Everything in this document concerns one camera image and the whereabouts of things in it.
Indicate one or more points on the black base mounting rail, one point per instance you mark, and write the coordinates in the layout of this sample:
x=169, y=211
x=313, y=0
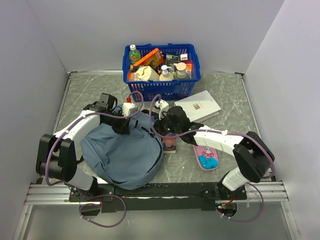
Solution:
x=160, y=196

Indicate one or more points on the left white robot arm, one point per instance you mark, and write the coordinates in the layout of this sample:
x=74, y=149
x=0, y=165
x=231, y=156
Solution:
x=57, y=156

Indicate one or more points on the white notebook with barcode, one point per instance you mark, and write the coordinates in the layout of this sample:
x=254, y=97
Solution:
x=199, y=107

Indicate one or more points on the blue grey backpack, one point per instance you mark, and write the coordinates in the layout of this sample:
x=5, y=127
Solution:
x=128, y=161

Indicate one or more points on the orange snack box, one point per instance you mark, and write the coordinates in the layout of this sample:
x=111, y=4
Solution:
x=153, y=59

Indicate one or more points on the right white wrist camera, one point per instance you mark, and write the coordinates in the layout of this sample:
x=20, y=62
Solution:
x=163, y=108

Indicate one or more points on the beige crumpled paper bag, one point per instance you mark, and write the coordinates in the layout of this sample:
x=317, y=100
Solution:
x=145, y=73

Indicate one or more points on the small white barcode box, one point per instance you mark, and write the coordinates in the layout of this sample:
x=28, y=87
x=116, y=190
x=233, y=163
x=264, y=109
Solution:
x=184, y=57

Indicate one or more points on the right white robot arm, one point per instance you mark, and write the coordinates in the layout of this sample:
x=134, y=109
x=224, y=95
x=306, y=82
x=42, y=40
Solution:
x=251, y=154

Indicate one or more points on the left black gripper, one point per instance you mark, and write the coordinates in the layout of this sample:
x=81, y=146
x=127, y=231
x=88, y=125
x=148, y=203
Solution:
x=124, y=128

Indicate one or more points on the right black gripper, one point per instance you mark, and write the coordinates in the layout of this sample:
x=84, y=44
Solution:
x=158, y=124

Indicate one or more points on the grey pump bottle beige cap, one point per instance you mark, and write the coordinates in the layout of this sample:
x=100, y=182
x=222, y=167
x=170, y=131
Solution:
x=181, y=71

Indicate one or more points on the beige pump bottle white cap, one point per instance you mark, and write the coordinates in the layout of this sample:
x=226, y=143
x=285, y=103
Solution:
x=166, y=75

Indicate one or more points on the pink cat pencil case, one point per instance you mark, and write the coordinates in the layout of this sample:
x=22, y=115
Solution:
x=206, y=157

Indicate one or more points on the orange box in basket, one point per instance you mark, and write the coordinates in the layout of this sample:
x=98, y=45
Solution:
x=188, y=69

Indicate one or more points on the blue plastic shopping basket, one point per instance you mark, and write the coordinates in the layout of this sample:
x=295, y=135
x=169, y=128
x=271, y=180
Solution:
x=169, y=90

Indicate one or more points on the Jane Eyre book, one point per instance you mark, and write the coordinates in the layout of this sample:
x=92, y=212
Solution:
x=169, y=144

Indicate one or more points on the green drink bottle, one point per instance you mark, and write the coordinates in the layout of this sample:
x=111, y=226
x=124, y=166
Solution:
x=134, y=54

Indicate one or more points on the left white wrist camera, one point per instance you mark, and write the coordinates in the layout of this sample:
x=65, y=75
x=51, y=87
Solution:
x=129, y=107

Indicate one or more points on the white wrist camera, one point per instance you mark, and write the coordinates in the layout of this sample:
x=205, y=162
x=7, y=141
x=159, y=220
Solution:
x=163, y=108
x=129, y=107

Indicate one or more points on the black green product box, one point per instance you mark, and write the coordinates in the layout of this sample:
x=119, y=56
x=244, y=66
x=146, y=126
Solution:
x=172, y=59

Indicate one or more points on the aluminium frame rail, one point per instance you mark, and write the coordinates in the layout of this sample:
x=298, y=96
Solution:
x=41, y=194

